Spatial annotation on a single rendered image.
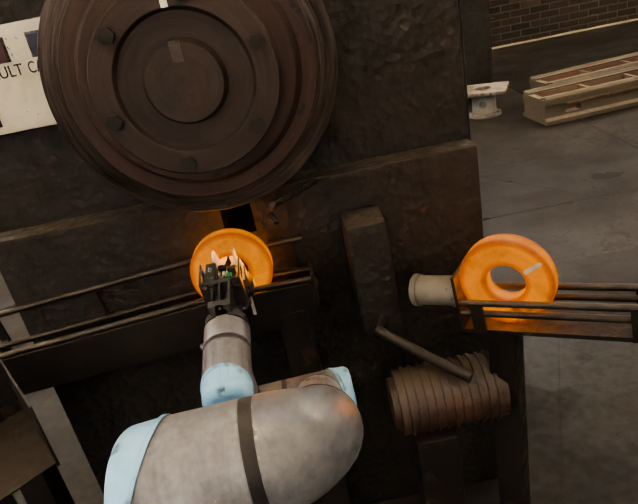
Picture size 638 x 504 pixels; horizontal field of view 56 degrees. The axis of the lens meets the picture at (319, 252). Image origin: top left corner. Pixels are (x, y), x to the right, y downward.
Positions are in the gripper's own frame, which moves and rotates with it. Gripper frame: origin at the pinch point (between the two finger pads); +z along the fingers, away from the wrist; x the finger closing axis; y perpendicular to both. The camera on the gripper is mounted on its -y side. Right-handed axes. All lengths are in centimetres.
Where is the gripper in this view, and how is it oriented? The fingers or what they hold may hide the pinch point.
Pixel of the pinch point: (229, 260)
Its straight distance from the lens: 116.8
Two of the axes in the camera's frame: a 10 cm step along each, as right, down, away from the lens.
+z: -1.2, -6.3, 7.7
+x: -9.8, 2.0, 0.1
